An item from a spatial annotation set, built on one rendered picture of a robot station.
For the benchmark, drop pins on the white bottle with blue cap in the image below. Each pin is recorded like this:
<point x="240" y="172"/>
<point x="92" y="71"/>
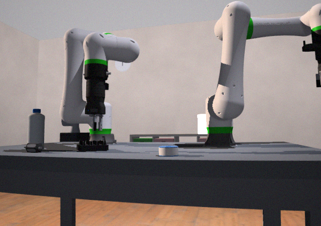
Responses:
<point x="36" y="127"/>

